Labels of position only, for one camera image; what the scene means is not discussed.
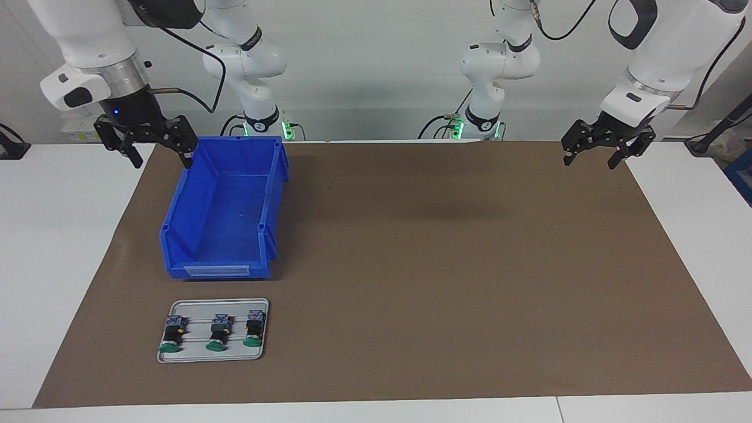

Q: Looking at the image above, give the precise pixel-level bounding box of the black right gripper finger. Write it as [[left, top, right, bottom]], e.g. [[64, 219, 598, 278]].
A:
[[95, 116, 143, 169], [156, 116, 199, 170]]

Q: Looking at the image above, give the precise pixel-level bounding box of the green push button switch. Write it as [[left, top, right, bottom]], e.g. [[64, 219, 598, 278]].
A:
[[206, 314, 234, 353], [159, 315, 189, 354], [243, 311, 267, 348]]

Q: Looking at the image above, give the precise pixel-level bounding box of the blue crate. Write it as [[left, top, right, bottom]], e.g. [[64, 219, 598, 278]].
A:
[[724, 147, 752, 207]]

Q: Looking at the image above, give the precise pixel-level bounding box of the small white box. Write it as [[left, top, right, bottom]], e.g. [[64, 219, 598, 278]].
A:
[[62, 112, 109, 143]]

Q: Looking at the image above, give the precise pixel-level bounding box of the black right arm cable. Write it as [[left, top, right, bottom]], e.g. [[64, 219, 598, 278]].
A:
[[147, 21, 227, 114]]

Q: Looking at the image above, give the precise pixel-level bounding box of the blue plastic storage bin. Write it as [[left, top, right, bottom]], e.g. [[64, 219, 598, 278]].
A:
[[160, 136, 290, 280]]

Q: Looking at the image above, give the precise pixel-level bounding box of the brown table mat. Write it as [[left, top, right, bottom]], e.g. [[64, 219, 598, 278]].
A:
[[32, 140, 752, 409]]

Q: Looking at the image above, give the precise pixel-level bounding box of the black clamp mount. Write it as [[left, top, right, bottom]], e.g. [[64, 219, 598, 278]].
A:
[[0, 122, 31, 160]]

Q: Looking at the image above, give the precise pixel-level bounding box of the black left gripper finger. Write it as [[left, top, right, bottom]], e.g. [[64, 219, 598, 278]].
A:
[[561, 119, 600, 166], [607, 126, 657, 170]]

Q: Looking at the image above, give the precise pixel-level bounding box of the black stand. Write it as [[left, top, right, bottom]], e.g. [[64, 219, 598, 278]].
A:
[[684, 94, 752, 156]]

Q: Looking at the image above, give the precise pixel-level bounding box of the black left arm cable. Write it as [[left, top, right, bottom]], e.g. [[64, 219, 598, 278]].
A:
[[529, 0, 747, 111]]

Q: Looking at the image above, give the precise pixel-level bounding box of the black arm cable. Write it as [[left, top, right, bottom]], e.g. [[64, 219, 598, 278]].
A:
[[147, 21, 227, 114], [529, 0, 747, 111]]

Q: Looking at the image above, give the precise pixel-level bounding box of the crumpled clear plastic bag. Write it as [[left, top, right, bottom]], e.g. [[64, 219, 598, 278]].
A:
[[714, 126, 752, 162]]

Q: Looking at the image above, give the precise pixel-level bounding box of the black base cable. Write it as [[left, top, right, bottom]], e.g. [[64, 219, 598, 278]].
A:
[[220, 113, 247, 137], [418, 88, 474, 140]]

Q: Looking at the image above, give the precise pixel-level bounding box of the silver metal tray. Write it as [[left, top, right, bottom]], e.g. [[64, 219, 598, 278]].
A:
[[157, 298, 270, 364]]

